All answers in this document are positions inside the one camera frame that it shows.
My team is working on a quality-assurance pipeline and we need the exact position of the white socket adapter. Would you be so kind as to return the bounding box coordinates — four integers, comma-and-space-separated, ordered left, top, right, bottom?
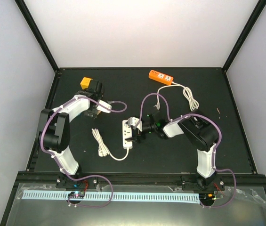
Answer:
122, 120, 133, 149

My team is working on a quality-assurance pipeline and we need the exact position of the yellow cube socket adapter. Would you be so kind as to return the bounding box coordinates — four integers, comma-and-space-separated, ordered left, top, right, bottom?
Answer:
80, 77, 93, 90

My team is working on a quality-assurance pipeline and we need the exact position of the white cable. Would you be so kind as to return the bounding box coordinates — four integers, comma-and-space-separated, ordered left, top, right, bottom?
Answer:
91, 128, 130, 161

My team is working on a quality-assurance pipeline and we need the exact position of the orange power strip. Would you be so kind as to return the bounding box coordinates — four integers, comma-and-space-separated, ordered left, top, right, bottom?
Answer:
148, 70, 173, 85

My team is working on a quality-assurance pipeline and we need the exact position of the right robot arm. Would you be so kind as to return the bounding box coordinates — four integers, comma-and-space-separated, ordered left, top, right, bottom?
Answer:
122, 110, 222, 190

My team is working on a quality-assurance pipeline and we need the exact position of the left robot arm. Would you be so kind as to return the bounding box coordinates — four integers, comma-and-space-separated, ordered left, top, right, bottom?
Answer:
36, 78, 104, 188

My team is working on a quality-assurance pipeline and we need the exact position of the light blue slotted strip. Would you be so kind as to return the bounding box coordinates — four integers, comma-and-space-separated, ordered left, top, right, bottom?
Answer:
22, 190, 200, 204

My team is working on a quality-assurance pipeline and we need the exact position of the clear plastic sheet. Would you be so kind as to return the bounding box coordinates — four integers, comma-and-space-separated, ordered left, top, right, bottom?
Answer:
7, 184, 266, 226

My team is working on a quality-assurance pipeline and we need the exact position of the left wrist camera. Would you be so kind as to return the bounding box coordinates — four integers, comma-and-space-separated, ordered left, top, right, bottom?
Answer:
96, 100, 112, 113

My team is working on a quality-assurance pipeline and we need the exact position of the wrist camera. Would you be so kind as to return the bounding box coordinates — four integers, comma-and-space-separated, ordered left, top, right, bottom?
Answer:
96, 100, 112, 113
127, 117, 143, 131

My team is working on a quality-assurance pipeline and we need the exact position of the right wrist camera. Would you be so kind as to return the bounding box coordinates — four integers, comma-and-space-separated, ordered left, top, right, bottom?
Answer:
127, 117, 143, 131

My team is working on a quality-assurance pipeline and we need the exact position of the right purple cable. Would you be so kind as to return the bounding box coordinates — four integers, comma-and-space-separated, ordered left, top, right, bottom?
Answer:
139, 93, 237, 209

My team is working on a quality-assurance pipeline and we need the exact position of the white power strip cord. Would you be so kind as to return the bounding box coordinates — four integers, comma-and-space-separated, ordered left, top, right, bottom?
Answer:
156, 81, 200, 113

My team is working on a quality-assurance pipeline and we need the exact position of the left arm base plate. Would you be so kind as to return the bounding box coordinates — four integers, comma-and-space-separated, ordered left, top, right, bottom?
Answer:
56, 173, 98, 190

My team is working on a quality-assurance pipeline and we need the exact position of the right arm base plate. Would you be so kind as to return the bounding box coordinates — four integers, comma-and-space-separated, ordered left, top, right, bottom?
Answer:
179, 174, 225, 192

